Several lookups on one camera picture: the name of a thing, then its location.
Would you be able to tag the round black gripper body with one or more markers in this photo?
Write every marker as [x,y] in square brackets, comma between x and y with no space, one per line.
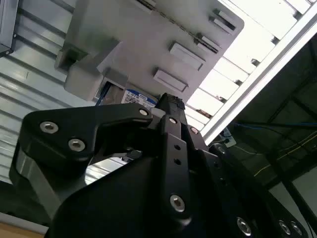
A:
[111,210]

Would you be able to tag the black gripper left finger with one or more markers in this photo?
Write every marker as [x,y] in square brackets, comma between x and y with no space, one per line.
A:
[74,124]

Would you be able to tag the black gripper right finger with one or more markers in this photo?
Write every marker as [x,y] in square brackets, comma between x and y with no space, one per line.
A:
[198,141]

